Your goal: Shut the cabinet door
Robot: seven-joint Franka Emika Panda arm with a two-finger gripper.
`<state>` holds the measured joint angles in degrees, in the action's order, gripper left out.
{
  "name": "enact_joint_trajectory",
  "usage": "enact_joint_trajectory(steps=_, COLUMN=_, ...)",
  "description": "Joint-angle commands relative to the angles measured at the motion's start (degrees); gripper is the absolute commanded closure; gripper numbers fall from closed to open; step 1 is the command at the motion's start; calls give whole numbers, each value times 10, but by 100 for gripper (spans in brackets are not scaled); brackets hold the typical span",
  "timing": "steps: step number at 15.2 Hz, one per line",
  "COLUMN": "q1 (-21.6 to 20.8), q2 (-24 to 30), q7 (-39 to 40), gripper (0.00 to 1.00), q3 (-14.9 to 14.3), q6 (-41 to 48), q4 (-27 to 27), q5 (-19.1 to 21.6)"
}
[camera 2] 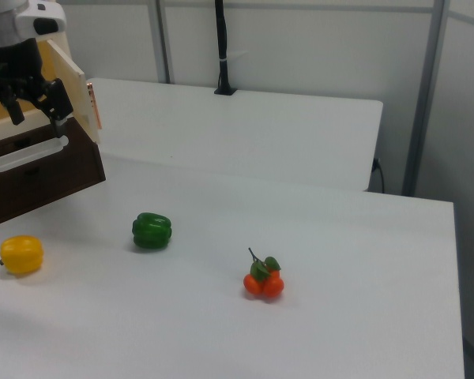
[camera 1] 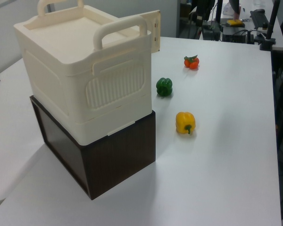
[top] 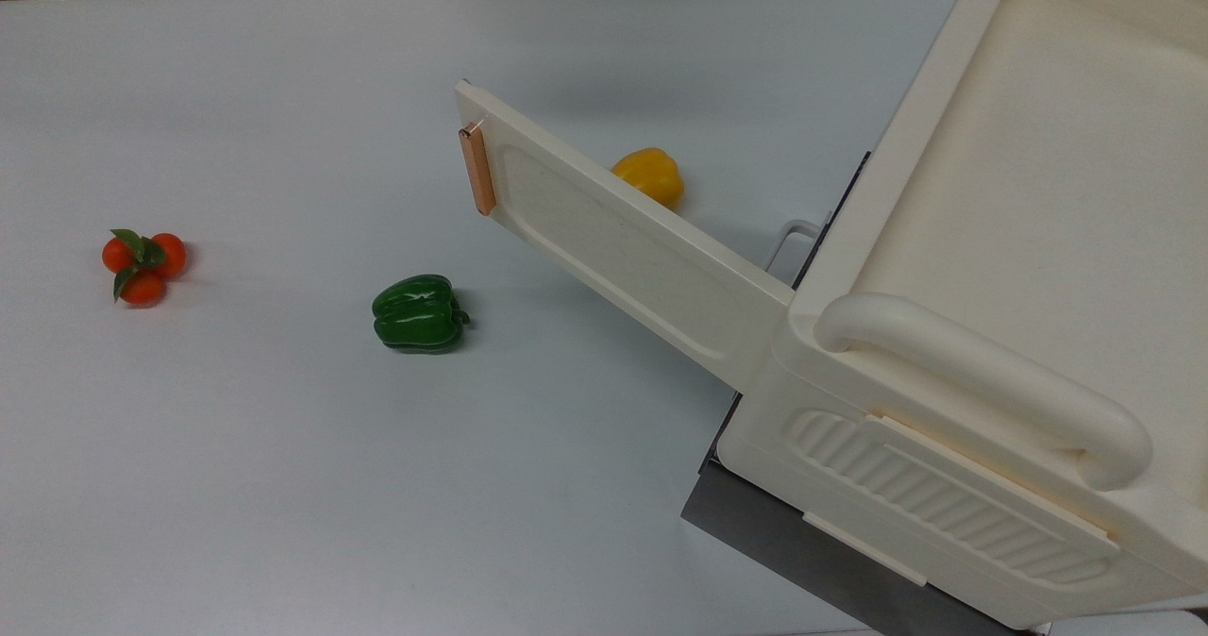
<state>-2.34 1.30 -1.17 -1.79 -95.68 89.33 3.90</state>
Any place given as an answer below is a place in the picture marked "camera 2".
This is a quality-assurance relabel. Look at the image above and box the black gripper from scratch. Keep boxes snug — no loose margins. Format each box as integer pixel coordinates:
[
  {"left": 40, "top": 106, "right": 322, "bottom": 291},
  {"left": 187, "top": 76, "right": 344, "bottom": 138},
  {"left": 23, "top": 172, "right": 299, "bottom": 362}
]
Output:
[{"left": 0, "top": 36, "right": 74, "bottom": 139}]

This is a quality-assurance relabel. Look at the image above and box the dark brown wooden drawer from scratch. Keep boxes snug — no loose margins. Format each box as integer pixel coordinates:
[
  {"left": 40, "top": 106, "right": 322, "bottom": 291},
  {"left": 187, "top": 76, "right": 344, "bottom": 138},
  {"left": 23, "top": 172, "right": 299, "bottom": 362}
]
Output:
[{"left": 0, "top": 117, "right": 107, "bottom": 231}]

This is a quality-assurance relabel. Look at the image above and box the yellow bell pepper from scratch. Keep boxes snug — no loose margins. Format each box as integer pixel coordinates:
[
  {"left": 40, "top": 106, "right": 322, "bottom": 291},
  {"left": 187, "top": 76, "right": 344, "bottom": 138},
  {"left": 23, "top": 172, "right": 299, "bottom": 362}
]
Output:
[{"left": 0, "top": 235, "right": 44, "bottom": 276}]

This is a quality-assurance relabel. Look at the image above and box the green bell pepper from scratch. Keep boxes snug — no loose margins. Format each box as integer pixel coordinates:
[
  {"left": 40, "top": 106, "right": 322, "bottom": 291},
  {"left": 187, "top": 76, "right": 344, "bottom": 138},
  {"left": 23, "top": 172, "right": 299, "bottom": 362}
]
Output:
[{"left": 131, "top": 212, "right": 173, "bottom": 251}]

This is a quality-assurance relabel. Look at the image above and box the orange fruit cluster with leaves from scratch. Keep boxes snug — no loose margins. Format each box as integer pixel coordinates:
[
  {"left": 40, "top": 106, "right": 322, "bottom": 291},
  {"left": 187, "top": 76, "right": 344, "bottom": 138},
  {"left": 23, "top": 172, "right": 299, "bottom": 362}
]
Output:
[{"left": 243, "top": 246, "right": 286, "bottom": 299}]

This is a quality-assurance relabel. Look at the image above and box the white drawer handle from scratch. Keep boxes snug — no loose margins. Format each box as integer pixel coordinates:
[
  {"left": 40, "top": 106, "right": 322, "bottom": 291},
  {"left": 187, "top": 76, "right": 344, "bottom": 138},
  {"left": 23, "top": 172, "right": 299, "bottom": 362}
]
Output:
[{"left": 0, "top": 134, "right": 70, "bottom": 175}]

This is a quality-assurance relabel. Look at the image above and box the narrow grey partition post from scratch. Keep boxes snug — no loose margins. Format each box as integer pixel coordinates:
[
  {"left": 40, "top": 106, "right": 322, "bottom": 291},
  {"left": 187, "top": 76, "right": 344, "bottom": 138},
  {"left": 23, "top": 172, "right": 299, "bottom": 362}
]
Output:
[{"left": 147, "top": 0, "right": 175, "bottom": 84}]

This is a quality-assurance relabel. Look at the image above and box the black clamped camera pole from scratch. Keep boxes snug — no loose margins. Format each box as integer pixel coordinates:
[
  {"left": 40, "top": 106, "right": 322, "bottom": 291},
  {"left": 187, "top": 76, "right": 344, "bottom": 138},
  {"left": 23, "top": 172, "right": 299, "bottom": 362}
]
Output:
[{"left": 213, "top": 0, "right": 239, "bottom": 97}]

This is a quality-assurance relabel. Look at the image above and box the black power cable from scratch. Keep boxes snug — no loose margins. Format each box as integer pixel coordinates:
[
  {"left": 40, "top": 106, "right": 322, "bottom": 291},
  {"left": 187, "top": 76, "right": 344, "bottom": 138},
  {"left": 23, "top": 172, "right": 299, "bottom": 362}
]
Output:
[{"left": 372, "top": 157, "right": 386, "bottom": 194}]

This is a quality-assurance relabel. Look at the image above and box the wide grey partition post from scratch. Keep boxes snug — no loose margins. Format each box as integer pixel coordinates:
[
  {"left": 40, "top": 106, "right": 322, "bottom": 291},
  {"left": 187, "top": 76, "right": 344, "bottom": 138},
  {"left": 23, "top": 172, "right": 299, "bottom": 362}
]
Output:
[{"left": 401, "top": 0, "right": 450, "bottom": 197}]

